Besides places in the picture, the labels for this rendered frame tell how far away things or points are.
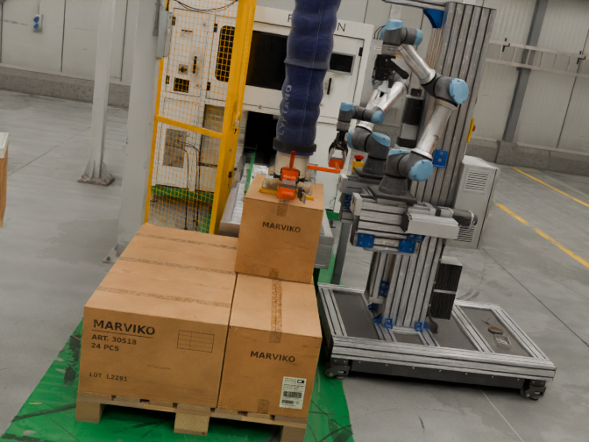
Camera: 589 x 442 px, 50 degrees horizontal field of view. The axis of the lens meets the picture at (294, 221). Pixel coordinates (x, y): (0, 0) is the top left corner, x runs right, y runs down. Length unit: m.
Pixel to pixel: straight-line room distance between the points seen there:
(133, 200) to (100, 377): 2.00
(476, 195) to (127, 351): 1.99
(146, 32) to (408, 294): 2.39
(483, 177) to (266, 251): 1.25
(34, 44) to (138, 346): 10.69
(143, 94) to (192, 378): 2.28
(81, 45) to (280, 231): 10.05
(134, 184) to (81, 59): 8.42
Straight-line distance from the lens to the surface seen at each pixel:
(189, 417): 2.94
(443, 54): 3.49
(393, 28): 2.99
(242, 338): 2.73
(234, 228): 3.87
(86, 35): 12.87
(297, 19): 3.27
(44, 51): 13.08
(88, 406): 2.99
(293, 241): 3.19
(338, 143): 3.64
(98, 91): 6.77
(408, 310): 3.78
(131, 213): 4.68
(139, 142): 4.56
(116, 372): 2.88
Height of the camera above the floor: 1.71
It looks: 16 degrees down
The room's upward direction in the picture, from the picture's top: 9 degrees clockwise
